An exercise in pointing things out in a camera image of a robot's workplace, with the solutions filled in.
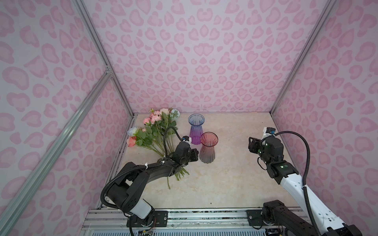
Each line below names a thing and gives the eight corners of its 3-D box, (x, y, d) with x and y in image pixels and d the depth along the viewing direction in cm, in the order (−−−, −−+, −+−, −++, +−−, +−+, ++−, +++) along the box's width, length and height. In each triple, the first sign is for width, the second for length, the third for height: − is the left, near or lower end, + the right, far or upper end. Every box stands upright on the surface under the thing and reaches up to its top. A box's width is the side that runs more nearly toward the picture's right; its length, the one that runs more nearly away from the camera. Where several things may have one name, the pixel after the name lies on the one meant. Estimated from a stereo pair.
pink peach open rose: (129, 147, 103) (126, 142, 99) (131, 141, 107) (128, 136, 102) (135, 147, 103) (133, 142, 99) (137, 141, 107) (135, 136, 102)
